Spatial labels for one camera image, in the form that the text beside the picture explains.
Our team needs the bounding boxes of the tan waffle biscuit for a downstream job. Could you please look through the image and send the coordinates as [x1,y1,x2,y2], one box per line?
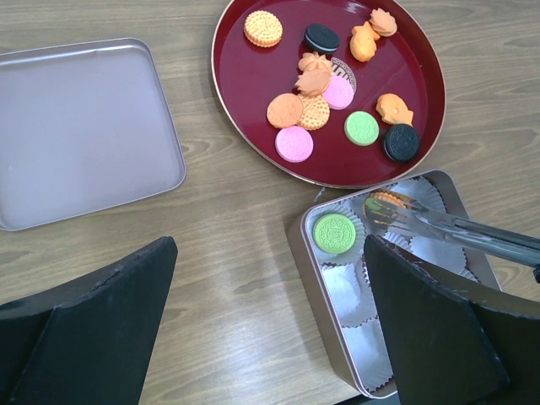
[298,94,330,131]

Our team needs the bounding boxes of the green sandwich cookie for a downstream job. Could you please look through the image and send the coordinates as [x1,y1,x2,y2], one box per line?
[313,213,356,255]
[344,111,380,146]

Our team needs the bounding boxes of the square cookie tin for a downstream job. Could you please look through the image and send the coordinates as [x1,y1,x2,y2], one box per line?
[288,191,491,400]

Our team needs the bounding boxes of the pink sandwich cookie middle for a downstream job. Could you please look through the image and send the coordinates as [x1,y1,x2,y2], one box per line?
[322,75,354,110]

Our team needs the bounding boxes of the tin lid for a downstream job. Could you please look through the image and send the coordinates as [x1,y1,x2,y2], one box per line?
[1,38,186,231]

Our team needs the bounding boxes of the orange swirl cookie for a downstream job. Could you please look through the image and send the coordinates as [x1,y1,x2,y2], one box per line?
[298,51,332,73]

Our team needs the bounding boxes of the black sandwich cookie lower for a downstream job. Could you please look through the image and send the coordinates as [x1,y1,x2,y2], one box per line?
[383,123,419,163]

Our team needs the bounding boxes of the pink sandwich cookie lower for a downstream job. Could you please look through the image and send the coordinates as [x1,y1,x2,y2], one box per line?
[274,126,314,163]

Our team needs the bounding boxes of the orange leaf cookie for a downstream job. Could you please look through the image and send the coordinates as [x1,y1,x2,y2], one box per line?
[294,69,331,97]

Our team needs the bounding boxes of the red round tray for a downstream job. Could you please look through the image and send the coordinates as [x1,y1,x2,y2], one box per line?
[212,1,446,189]

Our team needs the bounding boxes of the orange flower cookie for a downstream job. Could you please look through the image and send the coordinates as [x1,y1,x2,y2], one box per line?
[370,8,397,37]

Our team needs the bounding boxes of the orange round cookie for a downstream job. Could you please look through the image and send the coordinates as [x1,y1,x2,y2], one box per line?
[267,93,304,129]
[243,10,284,48]

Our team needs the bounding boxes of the orange fish cookie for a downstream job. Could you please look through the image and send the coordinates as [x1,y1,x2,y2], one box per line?
[375,93,413,126]
[349,21,381,62]

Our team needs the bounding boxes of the metal tongs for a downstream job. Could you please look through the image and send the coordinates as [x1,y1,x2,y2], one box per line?
[362,193,540,267]

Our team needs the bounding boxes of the white paper cup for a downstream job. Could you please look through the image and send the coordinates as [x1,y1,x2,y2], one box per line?
[362,189,413,238]
[321,264,377,327]
[306,203,366,265]
[343,320,393,392]
[383,232,469,277]
[391,177,446,213]

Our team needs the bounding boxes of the orange round cookie left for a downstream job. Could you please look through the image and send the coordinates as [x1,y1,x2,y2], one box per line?
[267,93,304,129]

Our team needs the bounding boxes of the tan round biscuit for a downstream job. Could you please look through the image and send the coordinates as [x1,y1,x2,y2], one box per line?
[369,190,411,209]

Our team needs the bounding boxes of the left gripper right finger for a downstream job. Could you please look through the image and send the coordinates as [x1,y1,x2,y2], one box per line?
[364,235,539,404]

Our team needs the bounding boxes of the black sandwich cookie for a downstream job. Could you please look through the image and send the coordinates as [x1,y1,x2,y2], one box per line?
[304,24,341,54]
[383,123,419,163]

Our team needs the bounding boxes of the pink sandwich cookie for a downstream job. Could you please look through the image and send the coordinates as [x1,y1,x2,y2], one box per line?
[322,75,354,110]
[274,126,314,163]

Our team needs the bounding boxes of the black sandwich cookie top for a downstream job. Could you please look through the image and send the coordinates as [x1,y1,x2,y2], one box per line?
[304,24,341,54]

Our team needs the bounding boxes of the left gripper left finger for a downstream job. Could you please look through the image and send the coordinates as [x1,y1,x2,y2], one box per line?
[1,236,178,404]

